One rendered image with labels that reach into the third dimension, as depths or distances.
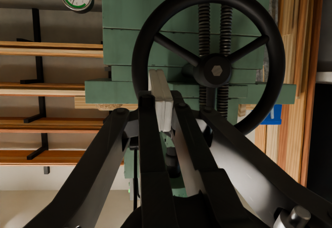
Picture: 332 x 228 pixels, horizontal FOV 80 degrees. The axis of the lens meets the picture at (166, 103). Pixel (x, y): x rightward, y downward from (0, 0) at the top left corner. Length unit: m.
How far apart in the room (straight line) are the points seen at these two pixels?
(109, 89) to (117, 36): 0.13
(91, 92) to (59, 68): 2.77
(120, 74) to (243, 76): 0.34
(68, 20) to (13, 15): 0.74
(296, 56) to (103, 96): 1.71
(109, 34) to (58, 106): 2.88
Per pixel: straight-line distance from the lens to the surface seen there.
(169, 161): 0.75
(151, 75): 0.19
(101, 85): 0.54
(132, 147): 0.87
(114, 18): 0.55
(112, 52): 0.54
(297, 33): 2.02
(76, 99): 0.72
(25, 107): 3.60
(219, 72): 0.36
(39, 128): 3.00
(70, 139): 3.42
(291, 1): 2.01
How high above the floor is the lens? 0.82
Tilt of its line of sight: 9 degrees up
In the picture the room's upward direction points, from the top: 179 degrees counter-clockwise
